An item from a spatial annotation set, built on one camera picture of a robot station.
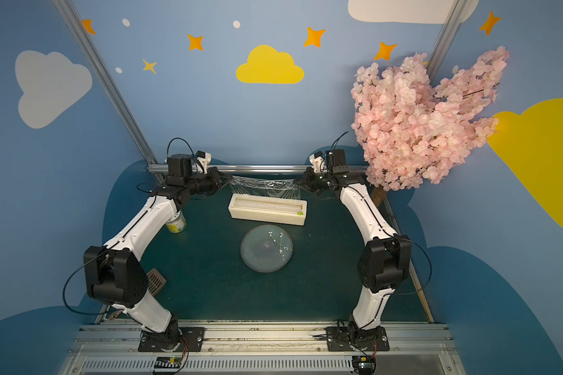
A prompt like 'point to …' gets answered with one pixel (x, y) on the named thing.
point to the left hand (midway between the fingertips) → (232, 173)
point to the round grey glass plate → (267, 248)
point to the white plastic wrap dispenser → (283, 210)
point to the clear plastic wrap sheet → (287, 188)
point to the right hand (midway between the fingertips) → (296, 179)
